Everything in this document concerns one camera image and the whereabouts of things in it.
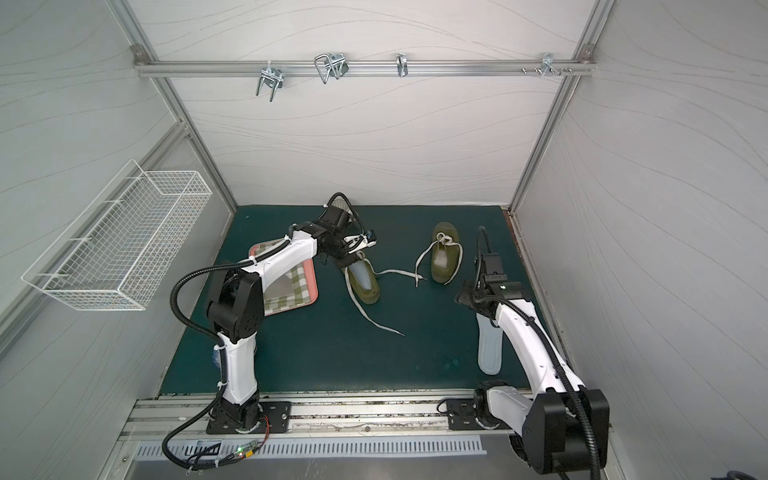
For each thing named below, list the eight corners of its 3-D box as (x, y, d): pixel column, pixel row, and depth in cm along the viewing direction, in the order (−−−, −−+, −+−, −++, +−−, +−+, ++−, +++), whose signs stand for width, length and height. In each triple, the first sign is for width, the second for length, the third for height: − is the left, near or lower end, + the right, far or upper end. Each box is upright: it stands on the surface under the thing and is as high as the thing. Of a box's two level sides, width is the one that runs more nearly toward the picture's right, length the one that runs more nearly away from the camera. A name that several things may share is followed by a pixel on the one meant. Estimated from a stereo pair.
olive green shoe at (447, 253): (432, 284, 99) (434, 274, 94) (427, 229, 115) (428, 218, 111) (466, 284, 99) (470, 274, 94) (456, 229, 115) (459, 218, 111)
